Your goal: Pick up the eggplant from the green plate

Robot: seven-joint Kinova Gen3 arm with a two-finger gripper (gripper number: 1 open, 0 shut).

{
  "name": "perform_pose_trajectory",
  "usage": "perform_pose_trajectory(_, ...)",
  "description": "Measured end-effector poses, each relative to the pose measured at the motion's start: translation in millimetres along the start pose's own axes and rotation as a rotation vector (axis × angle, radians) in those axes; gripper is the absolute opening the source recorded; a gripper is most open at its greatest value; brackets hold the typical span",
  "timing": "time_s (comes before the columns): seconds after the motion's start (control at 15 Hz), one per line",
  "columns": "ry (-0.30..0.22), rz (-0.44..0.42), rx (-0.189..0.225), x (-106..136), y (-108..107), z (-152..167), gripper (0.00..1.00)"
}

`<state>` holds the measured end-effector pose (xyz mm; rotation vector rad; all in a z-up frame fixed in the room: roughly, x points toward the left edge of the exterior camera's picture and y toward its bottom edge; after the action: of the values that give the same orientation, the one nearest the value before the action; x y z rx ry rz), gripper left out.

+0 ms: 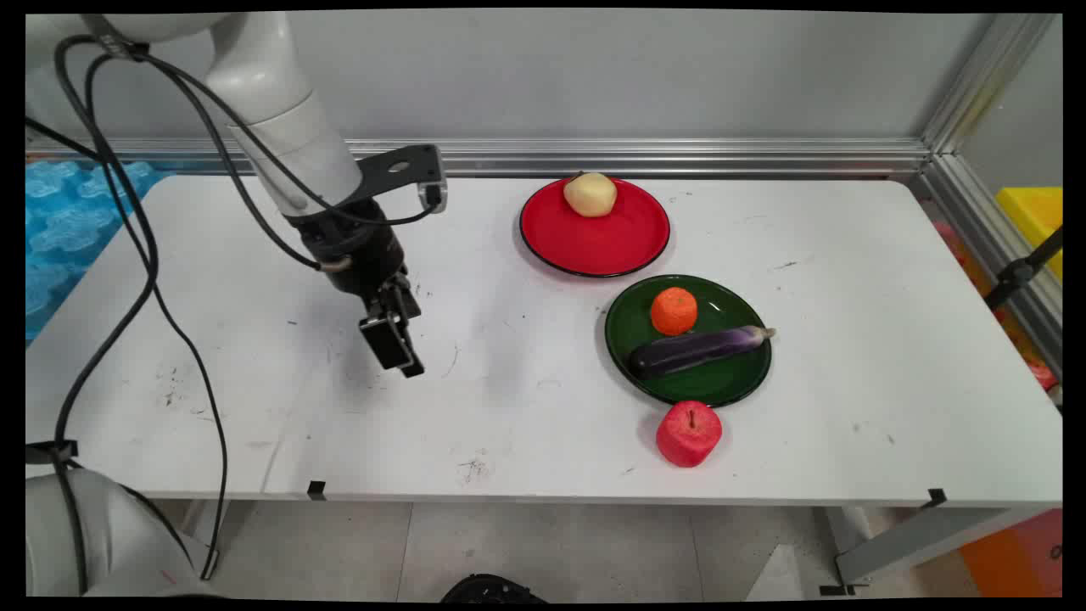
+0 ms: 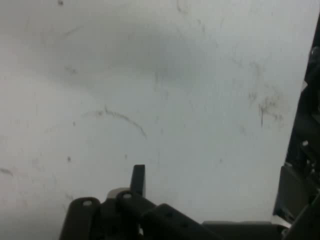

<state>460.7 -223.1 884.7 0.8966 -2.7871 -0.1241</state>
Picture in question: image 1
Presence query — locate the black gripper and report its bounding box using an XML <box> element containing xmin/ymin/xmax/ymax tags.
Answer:
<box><xmin>287</xmin><ymin>200</ymin><xmax>426</xmax><ymax>379</ymax></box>

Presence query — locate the purple eggplant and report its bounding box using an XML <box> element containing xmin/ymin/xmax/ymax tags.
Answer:
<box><xmin>626</xmin><ymin>324</ymin><xmax>777</xmax><ymax>381</ymax></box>

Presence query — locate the red round plate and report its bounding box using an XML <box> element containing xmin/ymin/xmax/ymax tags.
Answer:
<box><xmin>518</xmin><ymin>176</ymin><xmax>672</xmax><ymax>279</ymax></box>

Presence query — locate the pale yellow potato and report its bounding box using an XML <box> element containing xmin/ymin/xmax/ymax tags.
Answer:
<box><xmin>563</xmin><ymin>171</ymin><xmax>619</xmax><ymax>219</ymax></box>

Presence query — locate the orange mandarin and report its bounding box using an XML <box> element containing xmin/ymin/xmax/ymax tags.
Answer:
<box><xmin>650</xmin><ymin>287</ymin><xmax>699</xmax><ymax>337</ymax></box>

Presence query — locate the black round floor object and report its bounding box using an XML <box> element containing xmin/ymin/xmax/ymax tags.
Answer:
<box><xmin>439</xmin><ymin>574</ymin><xmax>550</xmax><ymax>604</ymax></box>

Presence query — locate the red apple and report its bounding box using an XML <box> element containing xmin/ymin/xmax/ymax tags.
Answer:
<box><xmin>655</xmin><ymin>400</ymin><xmax>725</xmax><ymax>469</ymax></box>

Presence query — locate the green round plate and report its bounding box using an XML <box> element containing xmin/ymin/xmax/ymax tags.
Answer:
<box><xmin>603</xmin><ymin>273</ymin><xmax>774</xmax><ymax>409</ymax></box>

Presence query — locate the blue foam mat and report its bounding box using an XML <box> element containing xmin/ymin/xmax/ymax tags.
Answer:
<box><xmin>25</xmin><ymin>158</ymin><xmax>175</xmax><ymax>342</ymax></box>

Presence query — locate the grey table leg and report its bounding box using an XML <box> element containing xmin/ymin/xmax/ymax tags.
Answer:
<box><xmin>821</xmin><ymin>506</ymin><xmax>1051</xmax><ymax>588</ymax></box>

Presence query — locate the black stand clamp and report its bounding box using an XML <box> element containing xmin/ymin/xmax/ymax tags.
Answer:
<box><xmin>982</xmin><ymin>224</ymin><xmax>1063</xmax><ymax>311</ymax></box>

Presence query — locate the yellow box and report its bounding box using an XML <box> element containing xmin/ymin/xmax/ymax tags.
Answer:
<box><xmin>994</xmin><ymin>186</ymin><xmax>1063</xmax><ymax>283</ymax></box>

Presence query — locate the orange box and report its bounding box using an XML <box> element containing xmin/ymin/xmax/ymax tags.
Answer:
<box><xmin>957</xmin><ymin>508</ymin><xmax>1063</xmax><ymax>598</ymax></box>

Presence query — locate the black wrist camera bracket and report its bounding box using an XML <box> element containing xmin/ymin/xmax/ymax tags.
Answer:
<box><xmin>353</xmin><ymin>143</ymin><xmax>449</xmax><ymax>215</ymax></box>

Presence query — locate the black cable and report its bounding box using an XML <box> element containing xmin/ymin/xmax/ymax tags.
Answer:
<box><xmin>25</xmin><ymin>53</ymin><xmax>340</xmax><ymax>582</ymax></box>
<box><xmin>51</xmin><ymin>34</ymin><xmax>446</xmax><ymax>595</ymax></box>

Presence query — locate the horizontal aluminium frame rail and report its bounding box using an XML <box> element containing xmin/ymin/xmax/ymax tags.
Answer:
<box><xmin>25</xmin><ymin>137</ymin><xmax>934</xmax><ymax>180</ymax></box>

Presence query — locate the black cable strap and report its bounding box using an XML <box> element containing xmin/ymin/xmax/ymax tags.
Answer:
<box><xmin>25</xmin><ymin>440</ymin><xmax>80</xmax><ymax>466</ymax></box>

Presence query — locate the slanted aluminium frame rail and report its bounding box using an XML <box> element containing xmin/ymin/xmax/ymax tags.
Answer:
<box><xmin>910</xmin><ymin>151</ymin><xmax>1063</xmax><ymax>384</ymax></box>

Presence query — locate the upright aluminium frame post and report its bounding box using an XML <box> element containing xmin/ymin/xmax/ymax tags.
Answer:
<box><xmin>920</xmin><ymin>13</ymin><xmax>1059</xmax><ymax>155</ymax></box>

